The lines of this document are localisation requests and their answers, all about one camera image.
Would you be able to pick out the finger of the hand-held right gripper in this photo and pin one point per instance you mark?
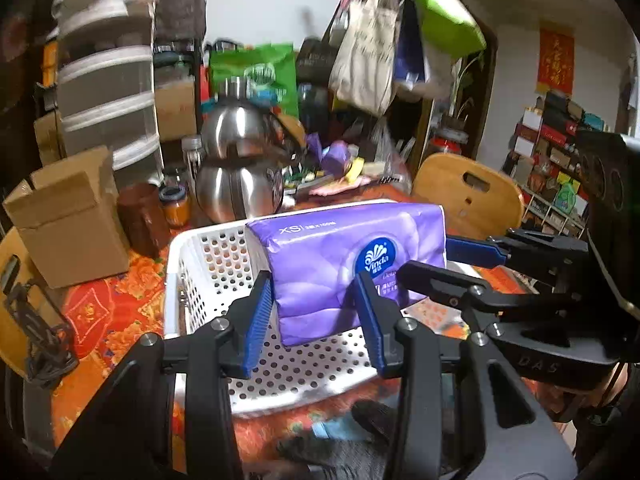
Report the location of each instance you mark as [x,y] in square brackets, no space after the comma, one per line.
[435,282]
[475,251]

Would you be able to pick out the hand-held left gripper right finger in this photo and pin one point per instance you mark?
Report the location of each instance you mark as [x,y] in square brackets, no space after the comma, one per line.
[370,320]

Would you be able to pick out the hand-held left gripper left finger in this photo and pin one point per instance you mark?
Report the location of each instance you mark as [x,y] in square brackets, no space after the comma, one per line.
[257,320]

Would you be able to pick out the white perforated plastic basket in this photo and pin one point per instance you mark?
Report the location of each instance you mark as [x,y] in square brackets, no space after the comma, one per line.
[300,365]

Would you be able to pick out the purple tissue pack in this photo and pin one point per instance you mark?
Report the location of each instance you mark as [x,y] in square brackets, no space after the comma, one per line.
[310,260]

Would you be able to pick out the shelf of assorted boxes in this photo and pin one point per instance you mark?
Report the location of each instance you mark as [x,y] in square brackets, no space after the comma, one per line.
[550,150]

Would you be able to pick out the red jar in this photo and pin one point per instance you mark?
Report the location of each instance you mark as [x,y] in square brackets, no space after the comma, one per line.
[447,142]

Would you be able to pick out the light blue cloth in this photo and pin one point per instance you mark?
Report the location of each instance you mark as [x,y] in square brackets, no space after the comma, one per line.
[335,430]

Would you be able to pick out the stainless steel kettle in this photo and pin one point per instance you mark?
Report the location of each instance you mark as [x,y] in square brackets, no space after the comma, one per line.
[235,190]
[240,125]

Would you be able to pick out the dark grey cloth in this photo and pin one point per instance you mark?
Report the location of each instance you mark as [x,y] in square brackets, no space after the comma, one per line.
[350,452]

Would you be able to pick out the small orange jar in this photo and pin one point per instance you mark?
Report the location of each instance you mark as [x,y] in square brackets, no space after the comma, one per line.
[175,210]

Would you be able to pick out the orange floral tablecloth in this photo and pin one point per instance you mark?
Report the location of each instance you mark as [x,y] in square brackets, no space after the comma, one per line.
[115,310]

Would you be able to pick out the brown jar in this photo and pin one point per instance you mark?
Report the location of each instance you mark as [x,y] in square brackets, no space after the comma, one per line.
[142,220]

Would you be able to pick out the small purple packet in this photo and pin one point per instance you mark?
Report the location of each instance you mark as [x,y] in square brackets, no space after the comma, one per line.
[335,155]

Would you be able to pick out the clear glass jar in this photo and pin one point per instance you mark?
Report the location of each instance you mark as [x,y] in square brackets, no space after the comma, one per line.
[192,152]

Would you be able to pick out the open cardboard box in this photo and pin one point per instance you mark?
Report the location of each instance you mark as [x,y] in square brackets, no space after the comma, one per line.
[75,230]

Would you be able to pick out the blue hanging bag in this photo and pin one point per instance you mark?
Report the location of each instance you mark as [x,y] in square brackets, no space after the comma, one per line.
[410,50]

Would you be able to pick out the closed cardboard box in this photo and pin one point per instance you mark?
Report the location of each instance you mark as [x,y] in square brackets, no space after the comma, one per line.
[175,110]

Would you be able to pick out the beige canvas tote bag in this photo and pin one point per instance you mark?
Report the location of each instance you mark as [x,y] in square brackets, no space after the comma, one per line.
[365,50]

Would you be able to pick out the bright green hanging bag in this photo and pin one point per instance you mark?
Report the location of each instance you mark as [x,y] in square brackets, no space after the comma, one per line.
[440,15]

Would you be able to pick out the black bag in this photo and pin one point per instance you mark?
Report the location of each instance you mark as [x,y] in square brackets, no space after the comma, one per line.
[315,60]

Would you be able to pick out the green printed bag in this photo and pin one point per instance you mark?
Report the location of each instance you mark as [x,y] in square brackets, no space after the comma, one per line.
[270,60]

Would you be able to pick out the stacked plastic drawer tower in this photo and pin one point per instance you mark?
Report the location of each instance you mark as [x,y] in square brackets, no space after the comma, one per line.
[105,85]

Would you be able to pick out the brown fabric storage box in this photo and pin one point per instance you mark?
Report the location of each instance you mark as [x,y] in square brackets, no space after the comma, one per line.
[180,5]

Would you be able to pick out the red wall poster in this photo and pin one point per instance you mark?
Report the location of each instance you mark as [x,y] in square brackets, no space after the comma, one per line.
[555,60]

